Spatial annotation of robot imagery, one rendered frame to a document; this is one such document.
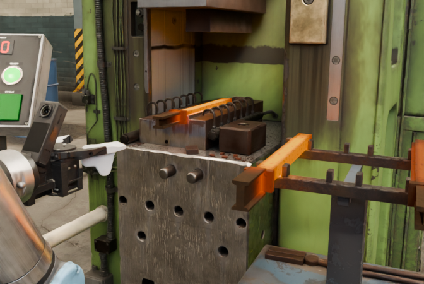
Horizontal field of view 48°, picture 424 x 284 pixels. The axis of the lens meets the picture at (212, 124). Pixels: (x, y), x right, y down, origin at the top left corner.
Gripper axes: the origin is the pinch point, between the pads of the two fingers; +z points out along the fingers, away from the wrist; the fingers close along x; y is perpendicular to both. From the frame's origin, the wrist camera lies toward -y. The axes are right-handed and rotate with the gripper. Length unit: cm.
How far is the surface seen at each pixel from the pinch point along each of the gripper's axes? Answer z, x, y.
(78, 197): 189, -176, 100
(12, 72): 21, -46, -10
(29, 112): 18.8, -37.9, 0.4
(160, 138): 32.3, -5.6, 6.7
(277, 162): 2.6, 36.3, 0.7
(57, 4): 567, -546, -67
